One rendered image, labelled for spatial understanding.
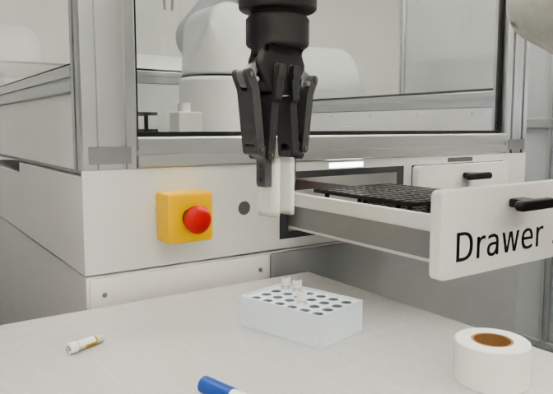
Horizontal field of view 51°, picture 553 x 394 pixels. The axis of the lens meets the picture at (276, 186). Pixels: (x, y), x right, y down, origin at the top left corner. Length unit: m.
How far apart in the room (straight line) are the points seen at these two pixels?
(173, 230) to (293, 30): 0.33
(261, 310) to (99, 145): 0.32
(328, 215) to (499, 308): 0.67
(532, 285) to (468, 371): 2.38
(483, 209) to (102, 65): 0.54
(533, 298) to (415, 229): 2.23
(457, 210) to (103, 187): 0.47
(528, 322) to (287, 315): 2.40
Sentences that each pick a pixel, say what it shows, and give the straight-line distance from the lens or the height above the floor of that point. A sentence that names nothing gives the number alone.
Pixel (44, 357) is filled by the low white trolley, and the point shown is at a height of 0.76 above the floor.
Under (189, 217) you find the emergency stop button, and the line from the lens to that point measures 0.81.
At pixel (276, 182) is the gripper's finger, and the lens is 0.69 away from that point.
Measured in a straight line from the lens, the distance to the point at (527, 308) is 3.01.
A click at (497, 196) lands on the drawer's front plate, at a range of 0.81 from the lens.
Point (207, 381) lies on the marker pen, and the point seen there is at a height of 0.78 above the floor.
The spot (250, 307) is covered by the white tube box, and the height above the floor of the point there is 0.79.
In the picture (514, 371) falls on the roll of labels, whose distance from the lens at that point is 0.60.
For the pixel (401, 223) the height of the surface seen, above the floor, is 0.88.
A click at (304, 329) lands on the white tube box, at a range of 0.67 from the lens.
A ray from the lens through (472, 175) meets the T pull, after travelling 1.23.
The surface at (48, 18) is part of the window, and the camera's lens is 1.05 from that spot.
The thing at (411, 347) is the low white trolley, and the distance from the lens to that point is 0.69.
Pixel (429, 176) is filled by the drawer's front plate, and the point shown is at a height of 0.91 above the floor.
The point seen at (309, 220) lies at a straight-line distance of 0.94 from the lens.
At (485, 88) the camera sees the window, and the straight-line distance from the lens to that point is 1.38.
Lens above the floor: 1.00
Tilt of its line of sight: 6 degrees down
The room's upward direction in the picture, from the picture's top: straight up
